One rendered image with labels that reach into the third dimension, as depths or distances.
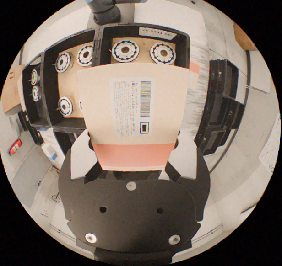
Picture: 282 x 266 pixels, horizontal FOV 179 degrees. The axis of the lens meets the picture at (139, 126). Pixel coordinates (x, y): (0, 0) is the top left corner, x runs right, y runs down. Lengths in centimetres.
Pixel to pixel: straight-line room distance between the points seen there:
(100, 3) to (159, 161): 57
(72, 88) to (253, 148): 326
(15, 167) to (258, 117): 612
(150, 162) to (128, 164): 4
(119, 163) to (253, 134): 294
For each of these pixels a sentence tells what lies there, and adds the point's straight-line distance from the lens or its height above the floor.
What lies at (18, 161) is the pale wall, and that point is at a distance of 336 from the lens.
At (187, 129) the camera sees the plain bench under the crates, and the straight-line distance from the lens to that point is 71.
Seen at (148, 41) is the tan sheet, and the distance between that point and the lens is 42.
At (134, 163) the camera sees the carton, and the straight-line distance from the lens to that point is 15.
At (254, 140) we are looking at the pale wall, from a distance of 296.
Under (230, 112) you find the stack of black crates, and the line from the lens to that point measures 145.
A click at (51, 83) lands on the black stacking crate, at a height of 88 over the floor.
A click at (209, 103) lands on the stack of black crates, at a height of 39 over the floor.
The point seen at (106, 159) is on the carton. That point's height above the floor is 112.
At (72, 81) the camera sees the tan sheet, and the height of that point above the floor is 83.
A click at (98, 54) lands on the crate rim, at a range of 32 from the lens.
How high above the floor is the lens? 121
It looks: 61 degrees down
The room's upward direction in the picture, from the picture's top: 176 degrees clockwise
